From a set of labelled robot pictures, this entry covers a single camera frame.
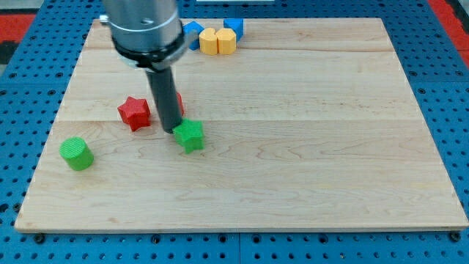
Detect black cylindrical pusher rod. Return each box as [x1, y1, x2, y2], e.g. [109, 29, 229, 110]
[146, 67, 182, 133]

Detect green star block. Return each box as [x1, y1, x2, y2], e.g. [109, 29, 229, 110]
[173, 118, 204, 154]

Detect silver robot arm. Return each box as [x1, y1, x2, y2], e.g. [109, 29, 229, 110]
[100, 0, 199, 133]

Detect red star block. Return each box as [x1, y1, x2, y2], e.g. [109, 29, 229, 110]
[117, 97, 151, 131]

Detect red block behind rod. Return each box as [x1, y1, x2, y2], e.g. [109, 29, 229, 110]
[177, 92, 185, 116]

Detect blue block left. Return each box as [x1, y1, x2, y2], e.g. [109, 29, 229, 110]
[183, 21, 204, 51]

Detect blue block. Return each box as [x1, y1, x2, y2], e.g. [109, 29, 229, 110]
[224, 18, 244, 42]
[183, 21, 204, 51]

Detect yellow heart block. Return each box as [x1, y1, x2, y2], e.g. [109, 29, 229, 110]
[199, 28, 218, 55]

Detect yellow hexagon block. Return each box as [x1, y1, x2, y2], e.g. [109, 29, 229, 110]
[215, 28, 237, 55]

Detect blue block right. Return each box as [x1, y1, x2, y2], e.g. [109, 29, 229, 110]
[224, 18, 244, 42]

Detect green cylinder block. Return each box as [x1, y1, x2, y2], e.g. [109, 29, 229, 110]
[59, 136, 94, 171]

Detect wooden board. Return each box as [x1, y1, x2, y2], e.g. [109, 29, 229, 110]
[15, 18, 468, 234]

